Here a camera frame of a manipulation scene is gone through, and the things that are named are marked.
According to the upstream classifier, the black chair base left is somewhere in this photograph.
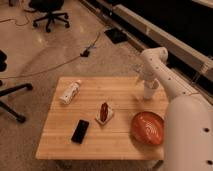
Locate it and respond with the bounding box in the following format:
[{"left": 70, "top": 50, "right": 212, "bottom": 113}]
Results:
[{"left": 0, "top": 49, "right": 34, "bottom": 124}]

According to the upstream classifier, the red item on white holder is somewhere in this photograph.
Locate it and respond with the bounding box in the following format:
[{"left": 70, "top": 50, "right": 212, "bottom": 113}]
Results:
[{"left": 95, "top": 103, "right": 114, "bottom": 125}]

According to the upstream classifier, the black smartphone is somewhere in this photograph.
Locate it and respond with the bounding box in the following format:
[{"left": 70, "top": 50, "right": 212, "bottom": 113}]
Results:
[{"left": 71, "top": 120, "right": 89, "bottom": 144}]

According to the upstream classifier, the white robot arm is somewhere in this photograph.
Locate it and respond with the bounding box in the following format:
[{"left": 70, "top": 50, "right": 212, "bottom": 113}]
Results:
[{"left": 140, "top": 47, "right": 213, "bottom": 171}]

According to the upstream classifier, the floor cable with plug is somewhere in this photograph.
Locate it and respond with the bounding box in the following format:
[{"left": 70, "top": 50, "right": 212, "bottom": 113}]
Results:
[{"left": 0, "top": 31, "right": 103, "bottom": 80}]

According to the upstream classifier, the black floor plate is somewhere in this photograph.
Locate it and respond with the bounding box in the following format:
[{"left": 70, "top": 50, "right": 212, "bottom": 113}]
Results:
[{"left": 105, "top": 28, "right": 127, "bottom": 44}]

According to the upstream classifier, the orange ceramic bowl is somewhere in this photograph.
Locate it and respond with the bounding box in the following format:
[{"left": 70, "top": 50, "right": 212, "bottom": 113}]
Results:
[{"left": 130, "top": 111, "right": 164, "bottom": 145}]

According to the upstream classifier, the wooden table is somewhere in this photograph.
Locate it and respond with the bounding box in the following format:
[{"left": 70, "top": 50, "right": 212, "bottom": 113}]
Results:
[{"left": 36, "top": 77, "right": 168, "bottom": 160}]

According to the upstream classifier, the white plastic bottle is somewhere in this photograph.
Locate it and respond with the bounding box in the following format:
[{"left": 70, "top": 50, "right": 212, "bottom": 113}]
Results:
[{"left": 60, "top": 80, "right": 82, "bottom": 104}]

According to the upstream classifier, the black office chair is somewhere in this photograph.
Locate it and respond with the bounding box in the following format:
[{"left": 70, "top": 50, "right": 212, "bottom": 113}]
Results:
[{"left": 29, "top": 0, "right": 70, "bottom": 33}]

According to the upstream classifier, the white ceramic cup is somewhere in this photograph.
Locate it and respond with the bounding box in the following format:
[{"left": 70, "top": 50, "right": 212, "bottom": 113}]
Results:
[{"left": 143, "top": 81, "right": 159, "bottom": 99}]

